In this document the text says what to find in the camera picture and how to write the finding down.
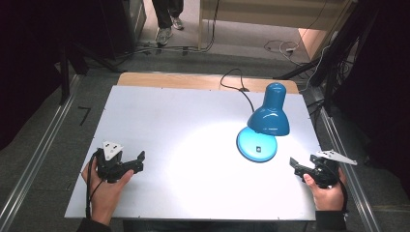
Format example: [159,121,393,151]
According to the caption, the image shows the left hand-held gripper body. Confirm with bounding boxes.
[95,140,137,184]

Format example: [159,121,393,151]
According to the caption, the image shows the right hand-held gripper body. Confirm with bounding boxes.
[303,149,359,189]

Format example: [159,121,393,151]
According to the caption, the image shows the person's right hand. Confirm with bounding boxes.
[302,167,348,213]

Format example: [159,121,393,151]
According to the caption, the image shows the person's left hand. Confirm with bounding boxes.
[80,158,135,227]

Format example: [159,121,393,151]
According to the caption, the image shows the white board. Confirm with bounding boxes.
[64,84,319,222]

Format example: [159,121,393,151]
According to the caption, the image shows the blue desk lamp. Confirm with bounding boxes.
[235,81,291,163]

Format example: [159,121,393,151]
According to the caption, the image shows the wooden table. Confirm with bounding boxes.
[116,72,300,95]

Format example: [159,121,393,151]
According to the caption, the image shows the black metal stand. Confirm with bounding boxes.
[273,0,383,114]
[58,41,125,106]

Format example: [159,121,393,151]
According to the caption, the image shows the dark cabinet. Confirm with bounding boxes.
[98,0,147,61]

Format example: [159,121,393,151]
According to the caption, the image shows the light wooden desk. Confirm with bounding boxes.
[197,0,357,61]

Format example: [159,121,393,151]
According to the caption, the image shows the metal floor rail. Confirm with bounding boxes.
[0,73,83,232]
[317,105,383,232]

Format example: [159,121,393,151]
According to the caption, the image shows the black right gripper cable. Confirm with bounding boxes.
[334,167,350,215]

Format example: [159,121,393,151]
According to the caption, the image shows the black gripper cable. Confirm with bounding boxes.
[334,167,350,215]
[84,151,104,220]

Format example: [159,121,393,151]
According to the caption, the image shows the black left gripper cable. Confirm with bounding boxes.
[84,151,104,220]

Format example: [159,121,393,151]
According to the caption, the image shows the black lamp cable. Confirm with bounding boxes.
[220,68,256,114]

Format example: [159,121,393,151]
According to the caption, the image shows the white floor cable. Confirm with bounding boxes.
[263,39,302,60]

